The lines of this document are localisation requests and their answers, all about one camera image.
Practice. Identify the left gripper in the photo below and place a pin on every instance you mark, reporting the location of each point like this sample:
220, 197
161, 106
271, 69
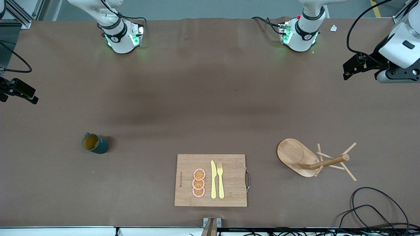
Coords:
375, 63

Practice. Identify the dark green cup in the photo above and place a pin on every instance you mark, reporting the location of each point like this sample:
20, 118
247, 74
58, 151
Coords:
101, 146

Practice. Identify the small white paper scrap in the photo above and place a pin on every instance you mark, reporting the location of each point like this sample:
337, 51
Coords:
333, 28

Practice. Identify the bamboo cutting board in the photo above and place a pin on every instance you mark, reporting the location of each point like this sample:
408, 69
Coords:
233, 183

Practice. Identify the aluminium frame profile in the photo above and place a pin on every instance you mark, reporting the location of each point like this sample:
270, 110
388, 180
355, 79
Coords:
398, 18
24, 23

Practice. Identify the metal mount bracket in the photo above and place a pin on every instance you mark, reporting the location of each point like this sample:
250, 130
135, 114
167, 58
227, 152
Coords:
211, 223

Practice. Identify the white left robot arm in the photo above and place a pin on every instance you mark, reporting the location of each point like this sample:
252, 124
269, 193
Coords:
300, 41

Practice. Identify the yellow plastic fork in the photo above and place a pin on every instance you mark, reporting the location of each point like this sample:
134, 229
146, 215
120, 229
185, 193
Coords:
220, 186

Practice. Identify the wooden mug rack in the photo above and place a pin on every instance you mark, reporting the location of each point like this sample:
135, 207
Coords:
292, 154

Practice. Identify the yellow plastic knife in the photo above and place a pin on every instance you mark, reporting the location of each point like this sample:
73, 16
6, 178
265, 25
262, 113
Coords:
213, 183

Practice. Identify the orange slice toy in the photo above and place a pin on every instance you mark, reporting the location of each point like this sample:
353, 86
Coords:
198, 193
199, 174
198, 184

